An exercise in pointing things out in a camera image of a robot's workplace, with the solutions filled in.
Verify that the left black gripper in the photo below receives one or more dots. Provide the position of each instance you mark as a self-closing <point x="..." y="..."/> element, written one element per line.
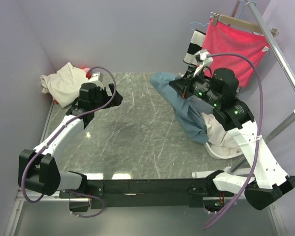
<point x="117" y="98"/>

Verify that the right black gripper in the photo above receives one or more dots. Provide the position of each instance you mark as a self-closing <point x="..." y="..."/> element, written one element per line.
<point x="183" y="86"/>

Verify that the blue t shirt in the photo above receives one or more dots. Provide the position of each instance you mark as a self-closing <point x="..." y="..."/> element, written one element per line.
<point x="187" y="111"/>

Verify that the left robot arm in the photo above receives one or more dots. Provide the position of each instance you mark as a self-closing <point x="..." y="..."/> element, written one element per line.
<point x="38" y="168"/>

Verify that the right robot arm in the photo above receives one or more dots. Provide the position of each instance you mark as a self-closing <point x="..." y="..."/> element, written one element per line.
<point x="269" y="182"/>

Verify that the pink folded t shirt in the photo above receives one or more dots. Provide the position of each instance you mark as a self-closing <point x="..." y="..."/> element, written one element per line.
<point x="87" y="71"/>

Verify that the black white striped cloth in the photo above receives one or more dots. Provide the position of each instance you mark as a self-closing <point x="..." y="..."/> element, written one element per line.
<point x="195" y="45"/>

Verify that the cream folded t shirt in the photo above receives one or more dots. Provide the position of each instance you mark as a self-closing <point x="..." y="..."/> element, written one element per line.
<point x="64" y="85"/>

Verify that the white laundry basket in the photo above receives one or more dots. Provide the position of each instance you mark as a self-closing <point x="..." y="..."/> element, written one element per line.
<point x="222" y="152"/>

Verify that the red towel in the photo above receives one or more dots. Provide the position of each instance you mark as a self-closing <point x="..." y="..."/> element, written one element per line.
<point x="221" y="38"/>

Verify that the white t shirt in basket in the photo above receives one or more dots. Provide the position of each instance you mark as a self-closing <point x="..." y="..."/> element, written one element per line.
<point x="216" y="133"/>

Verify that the wooden clip hanger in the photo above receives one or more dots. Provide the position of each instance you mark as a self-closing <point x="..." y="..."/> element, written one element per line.
<point x="235" y="22"/>

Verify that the black base beam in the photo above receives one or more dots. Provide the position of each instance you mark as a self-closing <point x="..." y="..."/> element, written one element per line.
<point x="144" y="193"/>

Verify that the metal clothes rack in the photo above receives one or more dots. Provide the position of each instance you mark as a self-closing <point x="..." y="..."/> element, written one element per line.
<point x="278" y="74"/>

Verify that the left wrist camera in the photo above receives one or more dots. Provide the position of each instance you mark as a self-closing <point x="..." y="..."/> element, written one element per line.
<point x="96" y="78"/>

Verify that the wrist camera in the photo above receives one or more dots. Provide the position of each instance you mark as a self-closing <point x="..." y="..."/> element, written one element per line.
<point x="96" y="78"/>
<point x="203" y="59"/>

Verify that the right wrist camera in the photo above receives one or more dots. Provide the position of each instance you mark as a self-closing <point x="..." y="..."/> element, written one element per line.
<point x="203" y="59"/>

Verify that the blue wire hanger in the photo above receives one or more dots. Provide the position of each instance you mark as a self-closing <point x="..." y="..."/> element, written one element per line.
<point x="199" y="26"/>

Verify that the aluminium rail frame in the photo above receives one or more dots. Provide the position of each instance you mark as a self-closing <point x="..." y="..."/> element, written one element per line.
<point x="140" y="141"/>

